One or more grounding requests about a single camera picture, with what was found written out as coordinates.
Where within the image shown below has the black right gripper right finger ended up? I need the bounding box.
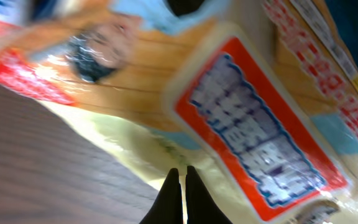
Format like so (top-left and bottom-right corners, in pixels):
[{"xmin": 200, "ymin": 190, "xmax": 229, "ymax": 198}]
[{"xmin": 185, "ymin": 166, "xmax": 232, "ymax": 224}]

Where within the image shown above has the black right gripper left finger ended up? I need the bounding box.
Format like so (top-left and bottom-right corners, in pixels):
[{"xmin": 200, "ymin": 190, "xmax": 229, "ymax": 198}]
[{"xmin": 139, "ymin": 168, "xmax": 183, "ymax": 224}]

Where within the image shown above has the yellow snack bag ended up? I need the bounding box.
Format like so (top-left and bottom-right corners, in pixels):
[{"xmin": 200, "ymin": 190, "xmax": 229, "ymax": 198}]
[{"xmin": 0, "ymin": 0, "xmax": 358, "ymax": 223}]

